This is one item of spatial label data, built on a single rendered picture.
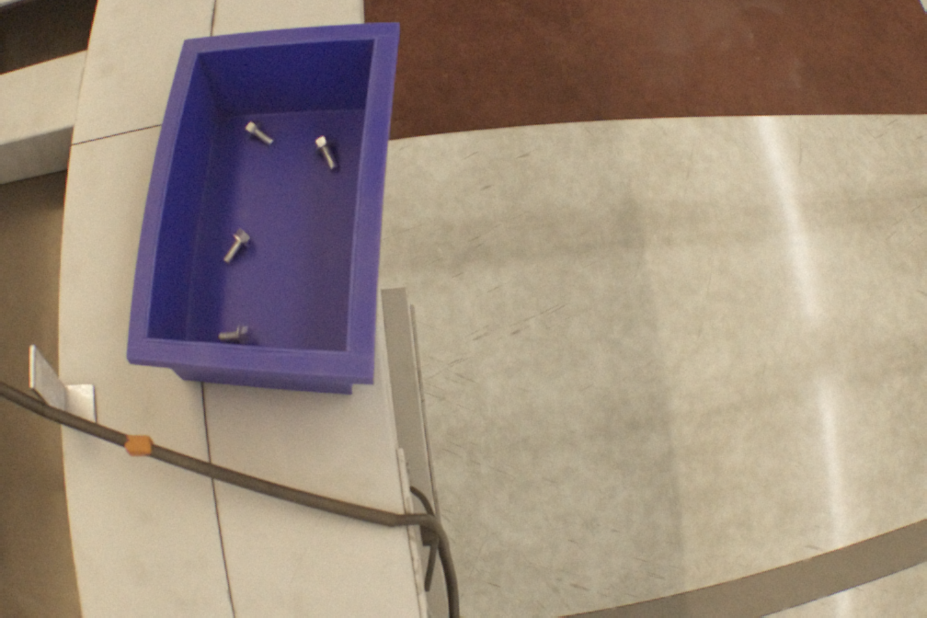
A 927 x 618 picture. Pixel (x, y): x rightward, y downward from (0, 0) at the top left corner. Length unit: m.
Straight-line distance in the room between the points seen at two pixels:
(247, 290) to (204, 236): 0.05
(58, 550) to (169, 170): 0.30
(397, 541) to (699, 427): 0.97
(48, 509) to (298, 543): 0.23
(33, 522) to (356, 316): 0.34
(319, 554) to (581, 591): 0.88
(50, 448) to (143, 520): 0.14
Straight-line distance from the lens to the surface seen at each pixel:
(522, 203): 1.73
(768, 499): 1.61
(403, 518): 0.69
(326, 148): 0.79
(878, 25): 2.13
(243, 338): 0.73
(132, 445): 0.70
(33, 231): 0.92
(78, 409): 0.76
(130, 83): 0.88
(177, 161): 0.74
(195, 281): 0.77
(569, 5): 1.95
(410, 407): 1.16
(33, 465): 0.84
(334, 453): 0.71
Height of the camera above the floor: 1.51
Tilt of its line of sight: 64 degrees down
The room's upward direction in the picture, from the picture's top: 1 degrees counter-clockwise
